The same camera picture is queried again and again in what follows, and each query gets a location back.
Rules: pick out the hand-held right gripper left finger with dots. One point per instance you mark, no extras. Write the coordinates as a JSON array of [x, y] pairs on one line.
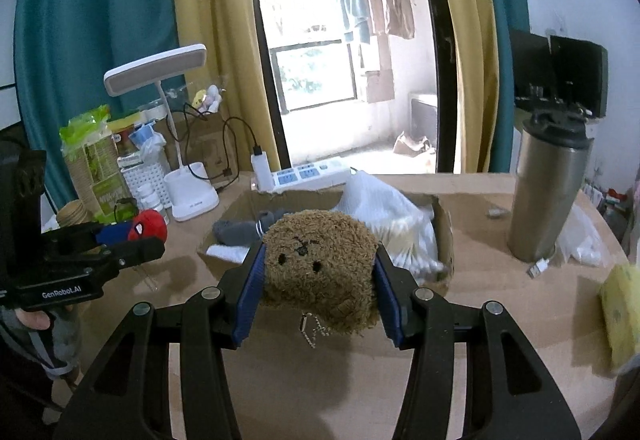
[[250, 290]]

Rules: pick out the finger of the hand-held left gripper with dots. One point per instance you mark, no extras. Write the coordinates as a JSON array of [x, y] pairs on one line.
[[75, 236], [140, 251]]

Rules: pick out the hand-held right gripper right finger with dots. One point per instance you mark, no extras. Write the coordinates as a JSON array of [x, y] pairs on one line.
[[385, 300]]

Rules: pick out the red and blue plush toy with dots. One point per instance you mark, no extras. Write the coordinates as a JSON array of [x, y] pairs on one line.
[[147, 225]]

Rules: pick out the grey sock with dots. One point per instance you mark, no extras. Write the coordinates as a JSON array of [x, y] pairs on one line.
[[240, 230]]

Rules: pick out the white towel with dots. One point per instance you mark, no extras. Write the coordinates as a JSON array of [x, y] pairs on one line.
[[380, 200]]

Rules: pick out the person's left hand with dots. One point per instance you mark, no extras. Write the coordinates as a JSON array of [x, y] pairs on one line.
[[65, 340]]

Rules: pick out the brown paper cup stack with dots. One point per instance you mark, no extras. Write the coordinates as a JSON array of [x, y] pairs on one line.
[[71, 215]]

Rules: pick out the small white bottles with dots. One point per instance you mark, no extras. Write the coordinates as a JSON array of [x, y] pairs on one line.
[[152, 202]]

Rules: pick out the cotton swab pack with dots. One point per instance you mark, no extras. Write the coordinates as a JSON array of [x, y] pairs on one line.
[[410, 250]]

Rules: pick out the green paper cup pack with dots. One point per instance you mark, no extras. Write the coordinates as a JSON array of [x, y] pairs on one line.
[[95, 164]]

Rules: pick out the white perforated plastic basket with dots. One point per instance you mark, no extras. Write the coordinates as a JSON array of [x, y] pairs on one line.
[[145, 174]]

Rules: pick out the white desk lamp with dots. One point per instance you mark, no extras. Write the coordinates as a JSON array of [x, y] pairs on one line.
[[192, 195]]

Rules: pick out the white charger plug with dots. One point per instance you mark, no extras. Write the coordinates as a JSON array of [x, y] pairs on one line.
[[261, 169]]

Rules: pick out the brown cardboard box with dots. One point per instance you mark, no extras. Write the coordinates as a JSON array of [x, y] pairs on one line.
[[210, 149]]

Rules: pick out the white power strip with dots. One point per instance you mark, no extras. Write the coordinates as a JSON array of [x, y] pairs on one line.
[[310, 174]]

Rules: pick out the silver usb plug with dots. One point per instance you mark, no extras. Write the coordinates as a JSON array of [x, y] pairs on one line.
[[537, 268]]

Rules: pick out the brown paper bag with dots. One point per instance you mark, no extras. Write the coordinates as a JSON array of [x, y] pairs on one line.
[[412, 144]]

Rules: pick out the small pastel plush toy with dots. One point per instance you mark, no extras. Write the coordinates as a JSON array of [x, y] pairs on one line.
[[209, 98]]

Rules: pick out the grey balcony cabinet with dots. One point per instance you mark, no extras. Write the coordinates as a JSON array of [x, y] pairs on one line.
[[424, 117]]

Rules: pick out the stainless steel tumbler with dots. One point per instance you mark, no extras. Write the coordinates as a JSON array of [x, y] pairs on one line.
[[545, 195]]

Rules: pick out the white plastic bag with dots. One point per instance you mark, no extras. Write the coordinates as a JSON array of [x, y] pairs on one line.
[[582, 240]]

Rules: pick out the balcony window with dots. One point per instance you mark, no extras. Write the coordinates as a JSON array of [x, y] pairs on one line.
[[315, 74]]

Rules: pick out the yellow sponge cloth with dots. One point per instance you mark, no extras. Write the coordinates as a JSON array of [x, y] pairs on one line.
[[622, 315]]

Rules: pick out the yellow curtain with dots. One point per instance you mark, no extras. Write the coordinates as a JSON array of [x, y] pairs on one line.
[[470, 44], [215, 19]]

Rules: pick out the black computer monitor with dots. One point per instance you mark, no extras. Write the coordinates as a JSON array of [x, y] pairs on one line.
[[580, 74], [530, 64]]

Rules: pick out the black sliding door frame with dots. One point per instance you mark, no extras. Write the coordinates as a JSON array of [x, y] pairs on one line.
[[445, 69]]

